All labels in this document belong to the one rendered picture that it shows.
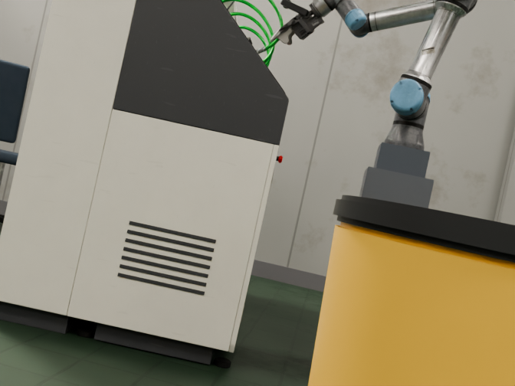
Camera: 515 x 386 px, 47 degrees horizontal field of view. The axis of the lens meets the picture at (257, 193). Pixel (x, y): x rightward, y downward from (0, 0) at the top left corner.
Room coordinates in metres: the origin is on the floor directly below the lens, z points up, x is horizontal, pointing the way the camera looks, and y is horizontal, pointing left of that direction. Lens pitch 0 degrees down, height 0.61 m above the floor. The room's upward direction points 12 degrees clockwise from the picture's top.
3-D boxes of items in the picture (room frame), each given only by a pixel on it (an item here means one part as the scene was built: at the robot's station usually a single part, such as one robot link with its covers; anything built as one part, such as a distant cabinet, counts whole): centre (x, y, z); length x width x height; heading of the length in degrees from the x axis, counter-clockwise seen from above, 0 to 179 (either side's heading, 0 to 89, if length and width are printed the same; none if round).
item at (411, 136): (2.24, -0.51, 0.95); 0.15 x 0.15 x 0.10
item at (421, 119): (2.24, -0.50, 1.07); 0.13 x 0.12 x 0.14; 158
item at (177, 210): (2.34, 0.25, 0.39); 0.70 x 0.58 x 0.79; 0
